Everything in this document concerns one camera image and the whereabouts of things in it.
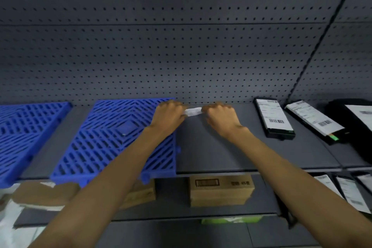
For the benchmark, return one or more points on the plain brown cardboard box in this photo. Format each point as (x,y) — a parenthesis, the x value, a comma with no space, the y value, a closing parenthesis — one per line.
(142,195)

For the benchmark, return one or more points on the person's left hand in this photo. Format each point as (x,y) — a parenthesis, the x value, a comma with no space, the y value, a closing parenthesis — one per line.
(168,118)

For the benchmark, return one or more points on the person's right forearm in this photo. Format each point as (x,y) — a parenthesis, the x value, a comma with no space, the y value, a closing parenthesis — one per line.
(290,181)

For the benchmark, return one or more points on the white paper label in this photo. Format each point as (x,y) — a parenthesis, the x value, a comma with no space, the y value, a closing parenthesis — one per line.
(193,111)

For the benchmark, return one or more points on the brown padded envelope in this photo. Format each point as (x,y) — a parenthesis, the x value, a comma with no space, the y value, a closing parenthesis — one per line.
(43,194)

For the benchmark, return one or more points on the black bag package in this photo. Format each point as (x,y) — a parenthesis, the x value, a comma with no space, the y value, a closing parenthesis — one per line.
(365,182)
(343,122)

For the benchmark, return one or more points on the brown cardboard box black print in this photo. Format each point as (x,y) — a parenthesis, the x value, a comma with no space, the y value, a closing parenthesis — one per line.
(221,195)

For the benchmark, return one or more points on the blue plastic grid mat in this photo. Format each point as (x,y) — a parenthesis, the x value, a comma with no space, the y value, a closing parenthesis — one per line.
(26,137)
(96,140)

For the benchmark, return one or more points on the person's left forearm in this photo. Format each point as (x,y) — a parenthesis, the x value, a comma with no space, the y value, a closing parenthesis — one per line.
(110,181)

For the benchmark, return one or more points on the person's right hand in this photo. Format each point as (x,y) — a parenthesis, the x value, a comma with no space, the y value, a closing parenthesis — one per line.
(223,120)

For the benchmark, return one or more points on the grey pegboard shelving unit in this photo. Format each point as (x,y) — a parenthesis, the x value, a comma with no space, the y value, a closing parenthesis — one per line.
(174,38)

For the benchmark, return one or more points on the green printed box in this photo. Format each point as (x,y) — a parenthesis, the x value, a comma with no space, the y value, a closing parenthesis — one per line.
(229,220)

